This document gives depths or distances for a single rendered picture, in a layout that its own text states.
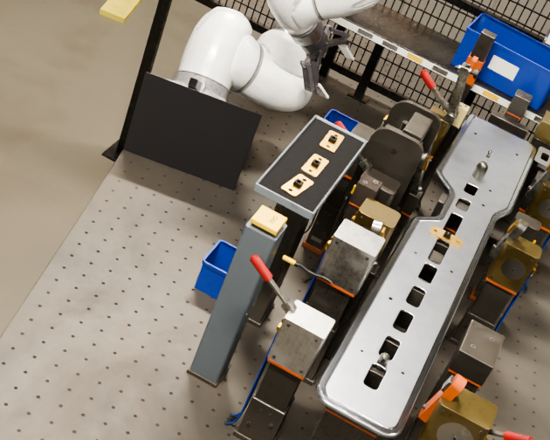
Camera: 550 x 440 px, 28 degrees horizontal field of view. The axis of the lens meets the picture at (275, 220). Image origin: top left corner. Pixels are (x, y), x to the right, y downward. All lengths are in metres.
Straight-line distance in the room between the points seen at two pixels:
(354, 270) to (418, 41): 1.26
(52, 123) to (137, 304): 1.83
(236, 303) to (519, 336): 0.99
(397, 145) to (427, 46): 0.88
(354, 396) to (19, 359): 0.73
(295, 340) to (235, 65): 1.07
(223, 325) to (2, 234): 1.55
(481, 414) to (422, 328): 0.29
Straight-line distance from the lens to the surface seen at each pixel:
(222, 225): 2.92
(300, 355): 2.20
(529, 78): 3.36
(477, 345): 2.38
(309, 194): 2.33
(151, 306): 2.61
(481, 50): 3.29
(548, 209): 3.03
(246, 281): 2.28
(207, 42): 3.01
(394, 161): 2.64
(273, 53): 3.10
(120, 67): 4.80
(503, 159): 3.12
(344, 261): 2.35
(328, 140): 2.52
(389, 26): 3.48
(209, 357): 2.44
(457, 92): 3.02
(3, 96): 4.43
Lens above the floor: 2.45
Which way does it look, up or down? 36 degrees down
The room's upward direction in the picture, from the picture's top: 22 degrees clockwise
